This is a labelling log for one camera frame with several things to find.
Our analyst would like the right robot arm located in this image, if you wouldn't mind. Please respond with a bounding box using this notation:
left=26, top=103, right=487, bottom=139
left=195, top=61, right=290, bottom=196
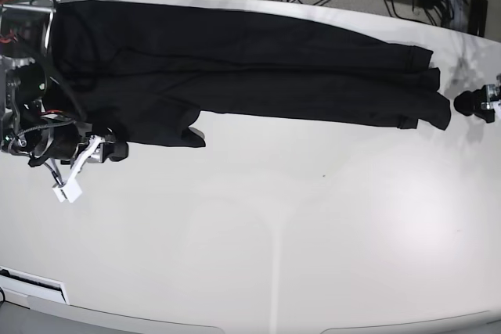
left=1, top=0, right=128, bottom=167

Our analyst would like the white box at table edge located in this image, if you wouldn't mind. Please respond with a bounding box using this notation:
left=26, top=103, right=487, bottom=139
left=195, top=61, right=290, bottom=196
left=1, top=266, right=70, bottom=305

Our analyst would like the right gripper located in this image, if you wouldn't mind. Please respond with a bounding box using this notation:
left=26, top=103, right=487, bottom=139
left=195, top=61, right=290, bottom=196
left=29, top=124, right=129, bottom=166

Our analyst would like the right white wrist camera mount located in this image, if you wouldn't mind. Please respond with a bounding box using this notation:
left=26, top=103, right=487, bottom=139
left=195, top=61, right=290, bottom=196
left=45, top=135, right=116, bottom=203

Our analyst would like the black t-shirt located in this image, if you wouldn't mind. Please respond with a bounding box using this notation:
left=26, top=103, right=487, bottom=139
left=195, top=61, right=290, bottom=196
left=51, top=0, right=451, bottom=148

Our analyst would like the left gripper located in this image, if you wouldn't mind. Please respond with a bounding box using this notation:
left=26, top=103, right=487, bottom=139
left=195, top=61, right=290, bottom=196
left=453, top=84, right=500, bottom=123

